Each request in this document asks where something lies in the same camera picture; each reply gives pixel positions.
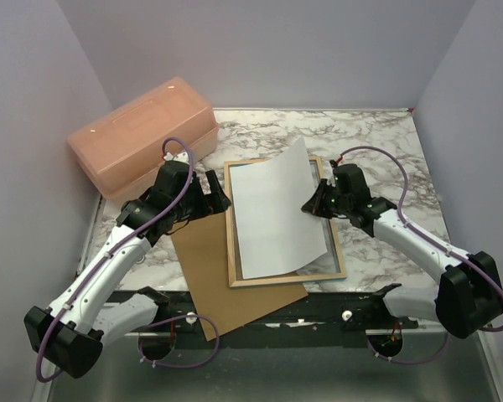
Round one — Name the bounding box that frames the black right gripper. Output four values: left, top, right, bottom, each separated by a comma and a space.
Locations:
303, 178, 352, 219

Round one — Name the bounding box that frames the printed photo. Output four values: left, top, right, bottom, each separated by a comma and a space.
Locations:
230, 137, 327, 280

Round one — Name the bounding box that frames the brown cardboard backing board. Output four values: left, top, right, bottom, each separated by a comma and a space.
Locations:
171, 214, 308, 335

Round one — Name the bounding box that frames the blue wooden picture frame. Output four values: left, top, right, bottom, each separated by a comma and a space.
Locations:
223, 154, 347, 288

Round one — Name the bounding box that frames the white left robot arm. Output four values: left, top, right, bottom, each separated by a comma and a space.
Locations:
23, 160, 231, 383

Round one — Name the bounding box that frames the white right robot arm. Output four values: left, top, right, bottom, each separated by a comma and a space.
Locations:
301, 164, 503, 338

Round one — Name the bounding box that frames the translucent orange plastic box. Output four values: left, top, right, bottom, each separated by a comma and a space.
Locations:
68, 77, 219, 204

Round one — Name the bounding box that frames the aluminium mounting rail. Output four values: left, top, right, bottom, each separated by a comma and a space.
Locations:
49, 292, 494, 336

